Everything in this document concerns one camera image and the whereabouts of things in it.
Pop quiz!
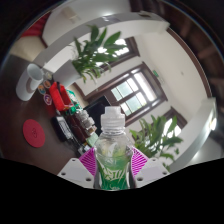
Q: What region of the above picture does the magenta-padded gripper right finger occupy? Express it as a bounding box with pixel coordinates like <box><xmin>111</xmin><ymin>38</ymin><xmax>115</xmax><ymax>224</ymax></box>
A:
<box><xmin>129</xmin><ymin>147</ymin><xmax>170</xmax><ymax>189</ymax></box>

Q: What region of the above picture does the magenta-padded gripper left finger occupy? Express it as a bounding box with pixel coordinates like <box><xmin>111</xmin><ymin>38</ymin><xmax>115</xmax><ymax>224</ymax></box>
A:
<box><xmin>57</xmin><ymin>147</ymin><xmax>99</xmax><ymax>189</ymax></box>

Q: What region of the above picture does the clear green-labelled drink bottle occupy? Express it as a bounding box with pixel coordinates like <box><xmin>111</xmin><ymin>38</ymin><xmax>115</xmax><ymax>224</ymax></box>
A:
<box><xmin>94</xmin><ymin>105</ymin><xmax>134</xmax><ymax>192</ymax></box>

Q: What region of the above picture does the green cloth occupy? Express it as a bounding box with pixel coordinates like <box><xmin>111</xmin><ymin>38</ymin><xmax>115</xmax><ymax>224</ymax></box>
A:
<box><xmin>85</xmin><ymin>131</ymin><xmax>100</xmax><ymax>148</ymax></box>

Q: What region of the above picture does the potted plant in white pot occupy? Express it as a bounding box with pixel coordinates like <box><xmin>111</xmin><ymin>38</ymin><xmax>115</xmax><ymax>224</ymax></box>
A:
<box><xmin>53</xmin><ymin>24</ymin><xmax>127</xmax><ymax>88</ymax></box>
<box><xmin>129</xmin><ymin>114</ymin><xmax>184</xmax><ymax>173</ymax></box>

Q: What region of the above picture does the dark tray with small jars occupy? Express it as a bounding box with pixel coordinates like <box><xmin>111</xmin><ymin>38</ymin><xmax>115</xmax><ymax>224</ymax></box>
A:
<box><xmin>68</xmin><ymin>109</ymin><xmax>98</xmax><ymax>143</ymax></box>

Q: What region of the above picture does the black flat device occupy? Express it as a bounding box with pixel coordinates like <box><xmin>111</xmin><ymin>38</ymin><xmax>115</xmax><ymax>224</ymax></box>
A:
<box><xmin>50</xmin><ymin>114</ymin><xmax>73</xmax><ymax>143</ymax></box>

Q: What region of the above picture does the black chair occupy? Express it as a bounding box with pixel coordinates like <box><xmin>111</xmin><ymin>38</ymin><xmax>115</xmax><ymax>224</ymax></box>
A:
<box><xmin>83</xmin><ymin>96</ymin><xmax>116</xmax><ymax>134</ymax></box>

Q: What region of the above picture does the brown framed window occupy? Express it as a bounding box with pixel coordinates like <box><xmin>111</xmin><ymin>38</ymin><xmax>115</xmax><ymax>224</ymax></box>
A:
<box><xmin>96</xmin><ymin>36</ymin><xmax>141</xmax><ymax>71</ymax></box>
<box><xmin>161</xmin><ymin>106</ymin><xmax>188</xmax><ymax>138</ymax></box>

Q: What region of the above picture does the flat round red coaster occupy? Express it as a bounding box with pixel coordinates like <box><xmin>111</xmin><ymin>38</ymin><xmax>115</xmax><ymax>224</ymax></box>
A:
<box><xmin>22</xmin><ymin>118</ymin><xmax>46</xmax><ymax>149</ymax></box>

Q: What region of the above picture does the brown glazed double door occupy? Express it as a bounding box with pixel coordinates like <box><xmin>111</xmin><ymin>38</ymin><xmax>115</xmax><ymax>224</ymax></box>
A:
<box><xmin>83</xmin><ymin>61</ymin><xmax>169</xmax><ymax>128</ymax></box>

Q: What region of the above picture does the red plastic box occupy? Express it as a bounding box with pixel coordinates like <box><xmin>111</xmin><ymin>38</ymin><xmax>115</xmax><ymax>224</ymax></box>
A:
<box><xmin>49</xmin><ymin>81</ymin><xmax>74</xmax><ymax>112</ymax></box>

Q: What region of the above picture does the white mug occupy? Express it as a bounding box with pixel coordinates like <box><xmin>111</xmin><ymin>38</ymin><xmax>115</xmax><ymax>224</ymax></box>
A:
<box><xmin>15</xmin><ymin>63</ymin><xmax>45</xmax><ymax>102</ymax></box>

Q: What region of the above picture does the red carpeted staircase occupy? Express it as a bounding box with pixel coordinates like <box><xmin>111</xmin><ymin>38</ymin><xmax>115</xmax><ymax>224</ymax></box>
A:
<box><xmin>20</xmin><ymin>12</ymin><xmax>52</xmax><ymax>39</ymax></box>

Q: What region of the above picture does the white wall radiator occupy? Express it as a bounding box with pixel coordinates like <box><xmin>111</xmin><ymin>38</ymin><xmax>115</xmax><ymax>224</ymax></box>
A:
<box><xmin>61</xmin><ymin>5</ymin><xmax>83</xmax><ymax>24</ymax></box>

